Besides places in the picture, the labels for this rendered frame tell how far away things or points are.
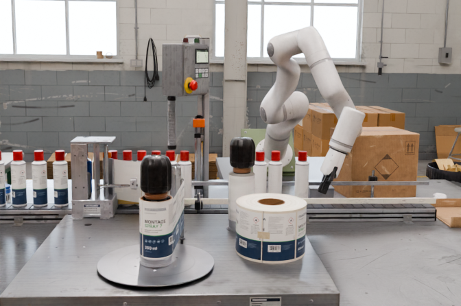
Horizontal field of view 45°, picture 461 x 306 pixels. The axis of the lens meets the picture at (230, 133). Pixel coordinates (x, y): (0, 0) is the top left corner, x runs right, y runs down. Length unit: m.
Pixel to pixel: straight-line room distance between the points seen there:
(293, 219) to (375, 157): 0.90
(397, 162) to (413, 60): 5.68
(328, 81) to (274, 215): 0.75
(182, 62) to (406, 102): 6.24
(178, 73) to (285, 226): 0.77
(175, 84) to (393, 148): 0.95
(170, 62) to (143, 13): 5.40
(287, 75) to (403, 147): 0.57
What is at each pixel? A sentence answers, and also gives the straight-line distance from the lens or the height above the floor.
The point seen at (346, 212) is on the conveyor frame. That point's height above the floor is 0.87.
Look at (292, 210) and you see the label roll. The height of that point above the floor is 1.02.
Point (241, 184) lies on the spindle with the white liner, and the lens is 1.77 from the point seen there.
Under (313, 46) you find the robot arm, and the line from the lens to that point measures 2.15.
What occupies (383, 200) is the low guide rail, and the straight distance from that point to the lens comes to 2.18.
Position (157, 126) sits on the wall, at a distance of 7.49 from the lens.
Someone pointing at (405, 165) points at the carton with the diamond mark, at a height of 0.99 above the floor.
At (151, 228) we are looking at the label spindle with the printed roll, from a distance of 1.47.
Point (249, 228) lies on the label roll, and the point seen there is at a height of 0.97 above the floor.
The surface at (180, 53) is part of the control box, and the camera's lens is 2.03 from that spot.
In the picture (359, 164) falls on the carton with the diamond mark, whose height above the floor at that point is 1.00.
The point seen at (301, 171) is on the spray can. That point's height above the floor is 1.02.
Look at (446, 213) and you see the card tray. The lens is 2.38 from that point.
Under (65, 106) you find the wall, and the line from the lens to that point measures 7.59.
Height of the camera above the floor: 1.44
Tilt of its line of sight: 8 degrees down
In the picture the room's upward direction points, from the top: 1 degrees clockwise
